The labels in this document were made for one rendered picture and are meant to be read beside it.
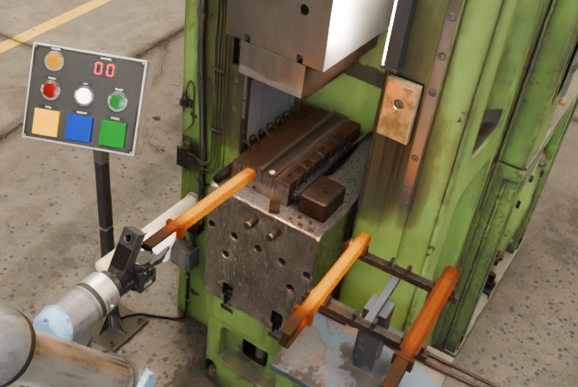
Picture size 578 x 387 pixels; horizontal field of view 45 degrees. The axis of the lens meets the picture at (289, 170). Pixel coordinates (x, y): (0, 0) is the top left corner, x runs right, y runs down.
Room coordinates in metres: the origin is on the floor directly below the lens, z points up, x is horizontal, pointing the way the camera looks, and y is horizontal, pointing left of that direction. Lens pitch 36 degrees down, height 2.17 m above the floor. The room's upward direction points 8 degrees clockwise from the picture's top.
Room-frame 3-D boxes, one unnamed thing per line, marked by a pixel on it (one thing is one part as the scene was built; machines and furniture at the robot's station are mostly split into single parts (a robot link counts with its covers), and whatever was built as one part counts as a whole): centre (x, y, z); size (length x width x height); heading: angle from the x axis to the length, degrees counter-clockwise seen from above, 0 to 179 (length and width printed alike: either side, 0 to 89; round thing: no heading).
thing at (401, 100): (1.55, -0.26, 1.27); 0.09 x 0.02 x 0.17; 61
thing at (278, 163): (1.76, -0.04, 0.99); 0.42 x 0.05 x 0.01; 151
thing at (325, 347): (1.19, -0.26, 0.71); 0.40 x 0.30 x 0.02; 64
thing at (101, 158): (1.78, 0.60, 0.54); 0.04 x 0.04 x 1.08; 61
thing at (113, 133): (1.65, 0.52, 1.01); 0.07 x 0.05 x 0.07; 86
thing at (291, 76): (1.77, -0.02, 1.32); 0.42 x 0.20 x 0.10; 151
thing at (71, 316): (0.94, 0.41, 1.03); 0.12 x 0.09 x 0.10; 151
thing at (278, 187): (1.77, -0.02, 0.96); 0.42 x 0.20 x 0.09; 151
